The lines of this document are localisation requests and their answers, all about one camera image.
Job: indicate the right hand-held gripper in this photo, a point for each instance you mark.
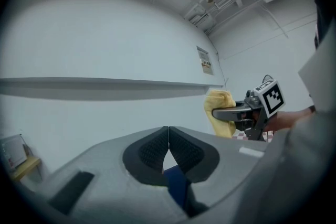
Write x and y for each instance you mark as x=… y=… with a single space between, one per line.
x=273 y=99

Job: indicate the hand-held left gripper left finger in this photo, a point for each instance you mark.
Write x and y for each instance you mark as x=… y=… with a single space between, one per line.
x=105 y=165

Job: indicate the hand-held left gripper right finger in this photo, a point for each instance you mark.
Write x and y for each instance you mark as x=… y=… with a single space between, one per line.
x=231 y=160

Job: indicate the yellow cloth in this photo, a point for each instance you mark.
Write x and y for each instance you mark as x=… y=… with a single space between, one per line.
x=220 y=99

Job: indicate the blue chair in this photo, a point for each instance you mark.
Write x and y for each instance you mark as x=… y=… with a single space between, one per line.
x=176 y=183

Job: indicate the person's right forearm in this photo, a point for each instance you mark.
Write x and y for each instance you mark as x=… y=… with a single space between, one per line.
x=286 y=120

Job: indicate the pink checkered tablecloth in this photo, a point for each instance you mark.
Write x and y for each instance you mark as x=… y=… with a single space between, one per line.
x=241 y=136

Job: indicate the wooden side desk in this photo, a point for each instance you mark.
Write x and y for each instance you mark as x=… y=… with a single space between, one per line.
x=29 y=165

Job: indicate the white microwave oven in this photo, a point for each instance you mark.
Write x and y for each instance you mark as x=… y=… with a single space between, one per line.
x=13 y=150

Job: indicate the white ceiling pipes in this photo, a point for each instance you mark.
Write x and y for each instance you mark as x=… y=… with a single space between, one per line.
x=223 y=0

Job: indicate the person's dark shirt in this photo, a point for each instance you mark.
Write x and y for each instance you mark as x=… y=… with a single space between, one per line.
x=321 y=15

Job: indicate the wall notice panel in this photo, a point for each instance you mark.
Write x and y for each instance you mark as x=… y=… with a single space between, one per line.
x=205 y=60

